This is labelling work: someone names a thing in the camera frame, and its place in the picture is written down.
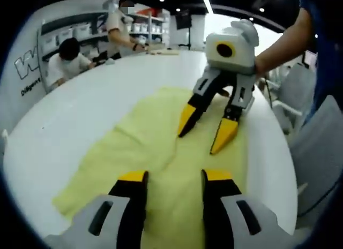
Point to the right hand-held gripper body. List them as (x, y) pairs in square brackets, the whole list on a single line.
[(241, 59)]

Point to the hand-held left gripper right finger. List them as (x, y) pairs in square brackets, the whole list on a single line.
[(219, 208)]

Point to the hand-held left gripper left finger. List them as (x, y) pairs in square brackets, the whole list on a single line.
[(131, 208)]

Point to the yellow blue grey garment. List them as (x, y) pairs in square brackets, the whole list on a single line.
[(160, 142)]

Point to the pale yellow cloth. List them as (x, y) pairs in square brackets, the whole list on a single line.
[(163, 52)]

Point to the long ceiling light strip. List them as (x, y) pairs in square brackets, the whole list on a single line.
[(207, 2)]

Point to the grey chair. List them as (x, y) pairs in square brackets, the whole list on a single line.
[(300, 91), (319, 152)]

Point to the black panel on stand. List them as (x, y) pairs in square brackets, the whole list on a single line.
[(184, 20)]

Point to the person's blue clothing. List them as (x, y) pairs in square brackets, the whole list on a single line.
[(327, 45)]

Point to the row of white storage boxes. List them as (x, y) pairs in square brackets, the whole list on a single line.
[(80, 32)]

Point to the grey metal shelf unit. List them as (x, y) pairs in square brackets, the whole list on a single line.
[(80, 18)]

